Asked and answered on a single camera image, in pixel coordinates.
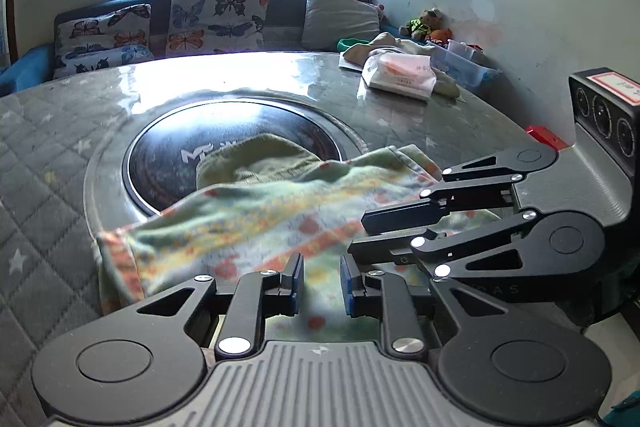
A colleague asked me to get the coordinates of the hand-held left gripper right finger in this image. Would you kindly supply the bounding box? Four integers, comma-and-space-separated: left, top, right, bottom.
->
339, 253, 506, 360

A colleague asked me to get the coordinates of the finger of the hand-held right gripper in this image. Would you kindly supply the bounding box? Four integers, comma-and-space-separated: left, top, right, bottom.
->
361, 148, 523, 236
347, 209, 551, 280

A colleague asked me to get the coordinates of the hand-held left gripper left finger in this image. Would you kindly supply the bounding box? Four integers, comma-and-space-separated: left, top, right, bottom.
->
135, 252, 306, 360

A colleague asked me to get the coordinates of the green floral garment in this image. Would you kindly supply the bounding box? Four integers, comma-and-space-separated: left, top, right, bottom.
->
95, 133, 501, 328

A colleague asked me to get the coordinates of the red small box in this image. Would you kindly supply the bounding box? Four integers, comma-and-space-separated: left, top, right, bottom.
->
524, 125, 568, 148

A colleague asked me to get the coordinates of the pink white tissue pack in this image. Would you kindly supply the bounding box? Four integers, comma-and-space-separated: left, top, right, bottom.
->
361, 51, 438, 102

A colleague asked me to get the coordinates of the clear plastic storage box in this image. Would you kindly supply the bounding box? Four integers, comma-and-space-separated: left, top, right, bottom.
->
425, 39, 503, 92

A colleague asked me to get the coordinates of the beige cloth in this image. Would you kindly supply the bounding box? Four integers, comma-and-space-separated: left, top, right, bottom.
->
342, 32, 461, 100

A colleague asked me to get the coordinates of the green bowl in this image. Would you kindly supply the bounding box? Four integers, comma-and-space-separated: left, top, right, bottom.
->
336, 38, 373, 54

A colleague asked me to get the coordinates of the round black induction cooktop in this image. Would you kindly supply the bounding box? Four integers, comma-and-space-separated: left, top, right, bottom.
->
122, 101, 363, 218

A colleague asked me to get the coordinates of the teddy bear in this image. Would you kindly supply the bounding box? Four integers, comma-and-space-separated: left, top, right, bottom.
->
405, 8, 446, 42

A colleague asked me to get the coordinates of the plain grey pillow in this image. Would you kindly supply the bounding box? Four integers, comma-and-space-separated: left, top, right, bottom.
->
301, 0, 382, 52

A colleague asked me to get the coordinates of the blue sofa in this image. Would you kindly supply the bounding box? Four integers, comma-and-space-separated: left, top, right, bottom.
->
0, 0, 416, 95

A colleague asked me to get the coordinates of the tall butterfly print cushion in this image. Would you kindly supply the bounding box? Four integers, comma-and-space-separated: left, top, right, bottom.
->
166, 0, 271, 56

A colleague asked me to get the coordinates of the folded butterfly print cushion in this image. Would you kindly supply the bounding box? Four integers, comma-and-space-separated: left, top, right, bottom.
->
54, 4, 153, 78

